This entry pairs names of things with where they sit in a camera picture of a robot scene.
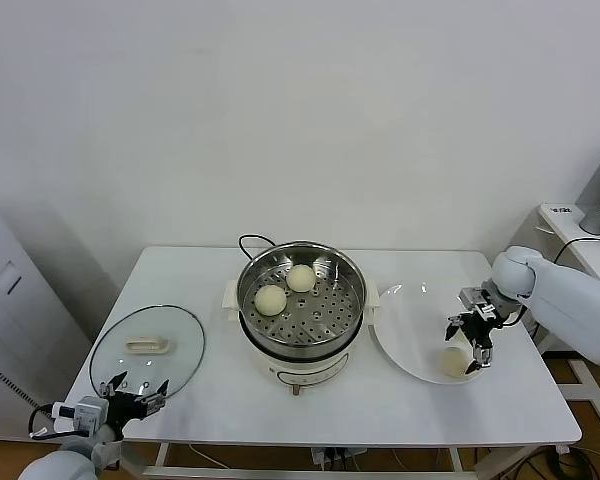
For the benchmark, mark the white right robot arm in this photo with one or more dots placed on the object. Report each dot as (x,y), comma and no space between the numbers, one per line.
(570,295)

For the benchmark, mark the white side desk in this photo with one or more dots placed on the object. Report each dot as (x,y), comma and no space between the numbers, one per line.
(597,255)

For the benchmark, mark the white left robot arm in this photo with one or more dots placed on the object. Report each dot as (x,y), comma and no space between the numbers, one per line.
(55,467)

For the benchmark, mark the white power strip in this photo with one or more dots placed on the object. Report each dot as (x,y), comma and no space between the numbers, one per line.
(325,457)

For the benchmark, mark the white floor cabinet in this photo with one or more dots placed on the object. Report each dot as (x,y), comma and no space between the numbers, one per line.
(10,310)

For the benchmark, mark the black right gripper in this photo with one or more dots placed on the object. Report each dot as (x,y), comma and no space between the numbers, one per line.
(477,327)

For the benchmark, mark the white electric cooker base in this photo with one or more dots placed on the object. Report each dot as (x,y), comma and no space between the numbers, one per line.
(305,370)

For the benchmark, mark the small printed desk label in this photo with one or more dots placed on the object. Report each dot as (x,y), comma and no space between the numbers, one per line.
(562,210)

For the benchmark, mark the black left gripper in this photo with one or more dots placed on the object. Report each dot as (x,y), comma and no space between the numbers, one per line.
(124,409)

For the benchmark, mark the white table frame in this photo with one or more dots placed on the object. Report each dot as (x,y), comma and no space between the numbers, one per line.
(260,471)

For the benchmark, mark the white desk base frame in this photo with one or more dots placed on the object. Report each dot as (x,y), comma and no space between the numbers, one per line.
(592,395)

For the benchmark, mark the white round plate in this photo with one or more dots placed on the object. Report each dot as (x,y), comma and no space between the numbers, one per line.
(415,330)

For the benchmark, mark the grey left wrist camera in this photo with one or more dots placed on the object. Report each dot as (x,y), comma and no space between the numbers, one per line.
(84,412)

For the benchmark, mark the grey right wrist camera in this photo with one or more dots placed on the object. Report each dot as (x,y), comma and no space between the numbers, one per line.
(477,300)

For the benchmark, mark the stainless steel steamer basket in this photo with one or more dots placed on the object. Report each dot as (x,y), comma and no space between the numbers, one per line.
(330,265)

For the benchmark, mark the grey round desk object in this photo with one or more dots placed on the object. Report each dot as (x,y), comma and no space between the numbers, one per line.
(595,222)

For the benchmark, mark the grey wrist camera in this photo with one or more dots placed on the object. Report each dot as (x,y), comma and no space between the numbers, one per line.
(477,300)
(84,412)

